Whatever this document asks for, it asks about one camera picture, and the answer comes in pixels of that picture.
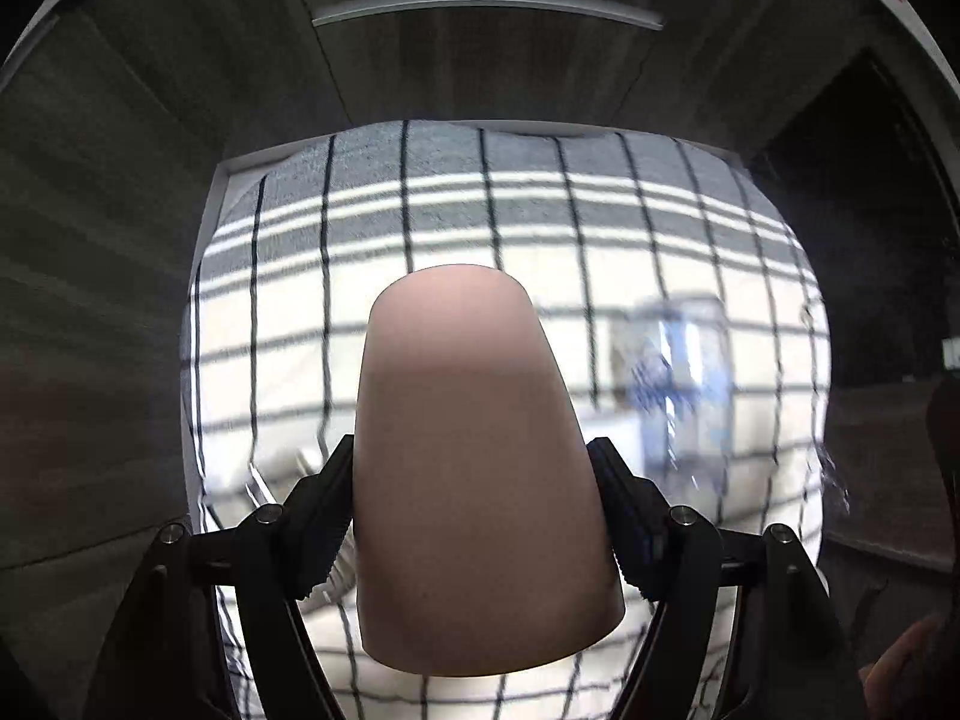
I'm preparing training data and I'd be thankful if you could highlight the person's hand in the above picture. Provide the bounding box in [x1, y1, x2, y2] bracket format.
[857, 614, 942, 718]

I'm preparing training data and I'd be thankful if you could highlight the white black checked cloth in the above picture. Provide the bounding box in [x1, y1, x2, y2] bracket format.
[182, 121, 832, 718]

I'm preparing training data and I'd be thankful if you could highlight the clear blue-printed plastic cup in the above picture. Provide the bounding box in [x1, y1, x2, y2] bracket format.
[610, 294, 734, 504]

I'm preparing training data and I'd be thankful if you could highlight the pink cup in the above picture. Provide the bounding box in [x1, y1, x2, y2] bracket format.
[353, 265, 625, 678]

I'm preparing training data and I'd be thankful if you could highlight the grey metal cabinet handle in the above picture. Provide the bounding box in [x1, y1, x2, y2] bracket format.
[311, 0, 664, 31]

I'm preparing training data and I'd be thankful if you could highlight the dark wood cabinet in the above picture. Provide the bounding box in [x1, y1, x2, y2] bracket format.
[2, 0, 958, 718]

